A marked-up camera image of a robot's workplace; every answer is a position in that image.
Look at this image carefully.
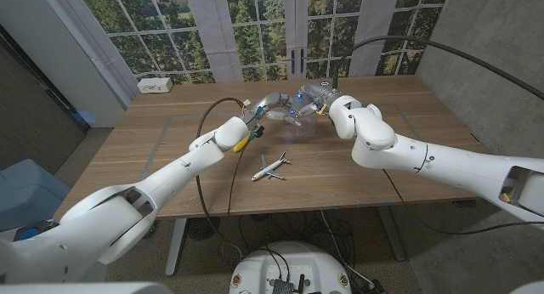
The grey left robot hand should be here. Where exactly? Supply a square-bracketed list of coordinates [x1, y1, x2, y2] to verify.
[244, 92, 305, 130]

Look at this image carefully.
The clear plastic jar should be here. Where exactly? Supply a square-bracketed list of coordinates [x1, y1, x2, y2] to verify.
[292, 109, 320, 138]

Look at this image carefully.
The yellow toy banana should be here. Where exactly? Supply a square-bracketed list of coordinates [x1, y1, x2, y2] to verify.
[232, 132, 252, 154]

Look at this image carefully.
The white toy airplane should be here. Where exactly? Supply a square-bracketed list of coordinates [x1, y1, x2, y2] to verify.
[250, 151, 292, 183]

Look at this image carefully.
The printed window backdrop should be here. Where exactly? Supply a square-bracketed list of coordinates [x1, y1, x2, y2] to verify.
[74, 0, 451, 85]

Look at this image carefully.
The white power outlet box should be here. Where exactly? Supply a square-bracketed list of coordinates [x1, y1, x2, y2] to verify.
[137, 76, 174, 94]

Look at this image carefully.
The grey tape outline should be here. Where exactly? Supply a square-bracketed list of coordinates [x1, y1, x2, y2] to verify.
[139, 102, 464, 197]

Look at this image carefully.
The round black floor fan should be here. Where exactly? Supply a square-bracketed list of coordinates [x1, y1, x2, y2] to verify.
[186, 216, 221, 240]

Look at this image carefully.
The white robot torso base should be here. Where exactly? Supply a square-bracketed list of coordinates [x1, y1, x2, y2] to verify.
[229, 241, 352, 294]

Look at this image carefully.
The grey metal table leg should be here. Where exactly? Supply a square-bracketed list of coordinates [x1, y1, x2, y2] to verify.
[164, 218, 188, 278]
[377, 204, 407, 262]

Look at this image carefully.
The blue grey chair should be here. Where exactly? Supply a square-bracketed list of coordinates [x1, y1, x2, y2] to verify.
[0, 158, 71, 234]

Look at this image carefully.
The blue black foot pedal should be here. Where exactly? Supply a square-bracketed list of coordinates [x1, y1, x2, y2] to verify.
[12, 219, 60, 242]

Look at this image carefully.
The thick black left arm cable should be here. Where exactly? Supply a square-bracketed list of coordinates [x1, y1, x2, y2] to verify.
[195, 97, 246, 263]

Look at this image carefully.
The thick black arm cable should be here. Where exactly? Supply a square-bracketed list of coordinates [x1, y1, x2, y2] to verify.
[331, 35, 544, 101]
[195, 97, 246, 263]

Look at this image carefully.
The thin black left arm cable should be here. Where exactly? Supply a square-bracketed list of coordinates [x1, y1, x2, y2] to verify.
[226, 143, 248, 217]

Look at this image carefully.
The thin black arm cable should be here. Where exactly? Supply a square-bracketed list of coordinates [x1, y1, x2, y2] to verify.
[381, 169, 544, 236]
[226, 143, 248, 217]

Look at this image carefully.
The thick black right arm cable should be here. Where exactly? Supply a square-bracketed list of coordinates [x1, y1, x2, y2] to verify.
[331, 35, 544, 101]

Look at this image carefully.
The white floor cable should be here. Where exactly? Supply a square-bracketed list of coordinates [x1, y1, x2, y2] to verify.
[320, 209, 377, 289]

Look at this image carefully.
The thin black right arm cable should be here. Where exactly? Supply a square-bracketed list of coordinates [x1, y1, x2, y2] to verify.
[381, 169, 544, 236]

